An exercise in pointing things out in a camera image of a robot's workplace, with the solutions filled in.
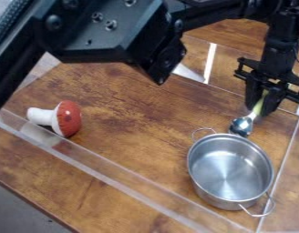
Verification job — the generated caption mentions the red cap toy mushroom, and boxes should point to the red cap toy mushroom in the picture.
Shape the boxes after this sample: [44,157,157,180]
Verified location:
[26,100,81,137]

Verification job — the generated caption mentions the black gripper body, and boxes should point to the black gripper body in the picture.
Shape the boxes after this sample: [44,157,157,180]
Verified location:
[235,39,299,103]

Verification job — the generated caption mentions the stainless steel pot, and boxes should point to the stainless steel pot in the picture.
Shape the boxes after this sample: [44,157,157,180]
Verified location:
[187,127,275,218]

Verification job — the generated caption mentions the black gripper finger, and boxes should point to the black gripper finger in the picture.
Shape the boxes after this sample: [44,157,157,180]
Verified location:
[244,76,263,110]
[260,86,287,117]

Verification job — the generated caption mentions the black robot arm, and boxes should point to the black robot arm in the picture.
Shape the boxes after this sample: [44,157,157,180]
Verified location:
[0,0,299,115]

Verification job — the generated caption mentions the green handled metal spoon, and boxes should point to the green handled metal spoon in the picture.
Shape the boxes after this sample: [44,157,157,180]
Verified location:
[228,91,267,137]

